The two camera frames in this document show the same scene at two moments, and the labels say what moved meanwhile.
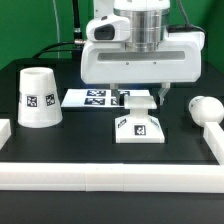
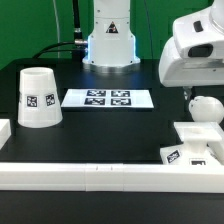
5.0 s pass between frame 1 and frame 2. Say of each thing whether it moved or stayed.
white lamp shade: stayed
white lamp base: moved
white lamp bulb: stayed
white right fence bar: stayed
